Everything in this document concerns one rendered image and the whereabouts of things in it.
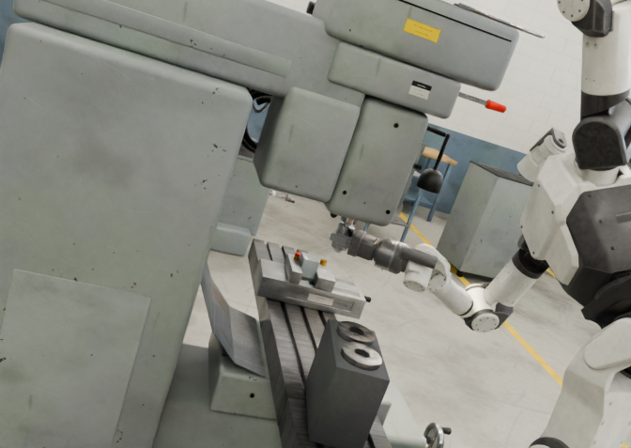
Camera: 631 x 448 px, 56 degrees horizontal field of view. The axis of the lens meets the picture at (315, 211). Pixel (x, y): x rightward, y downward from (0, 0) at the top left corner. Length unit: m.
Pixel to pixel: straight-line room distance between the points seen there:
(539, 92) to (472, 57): 7.87
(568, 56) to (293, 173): 8.26
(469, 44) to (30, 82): 0.98
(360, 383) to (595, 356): 0.48
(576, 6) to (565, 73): 8.29
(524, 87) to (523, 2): 1.17
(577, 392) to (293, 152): 0.82
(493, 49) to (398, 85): 0.25
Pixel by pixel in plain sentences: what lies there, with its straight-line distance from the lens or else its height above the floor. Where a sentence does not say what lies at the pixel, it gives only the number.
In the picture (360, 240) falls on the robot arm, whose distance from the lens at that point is 1.61.
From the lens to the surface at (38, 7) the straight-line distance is 1.45.
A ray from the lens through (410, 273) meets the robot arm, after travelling 1.62.
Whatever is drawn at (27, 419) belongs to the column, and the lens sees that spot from 1.65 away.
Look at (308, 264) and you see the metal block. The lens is 1.91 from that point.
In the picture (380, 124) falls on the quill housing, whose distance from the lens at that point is 1.50.
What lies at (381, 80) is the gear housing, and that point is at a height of 1.67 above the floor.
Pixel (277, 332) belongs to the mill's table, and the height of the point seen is 0.93.
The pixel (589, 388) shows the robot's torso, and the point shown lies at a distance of 1.39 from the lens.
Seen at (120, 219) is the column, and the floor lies 1.22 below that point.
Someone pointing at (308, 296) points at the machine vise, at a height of 0.96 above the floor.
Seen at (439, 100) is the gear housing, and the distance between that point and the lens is 1.52.
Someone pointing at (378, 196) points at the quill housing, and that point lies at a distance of 1.55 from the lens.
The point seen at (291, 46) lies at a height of 1.68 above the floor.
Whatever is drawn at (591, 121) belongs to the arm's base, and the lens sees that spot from 1.33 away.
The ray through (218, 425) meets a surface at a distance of 1.72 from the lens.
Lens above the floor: 1.70
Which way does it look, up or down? 15 degrees down
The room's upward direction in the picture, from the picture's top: 19 degrees clockwise
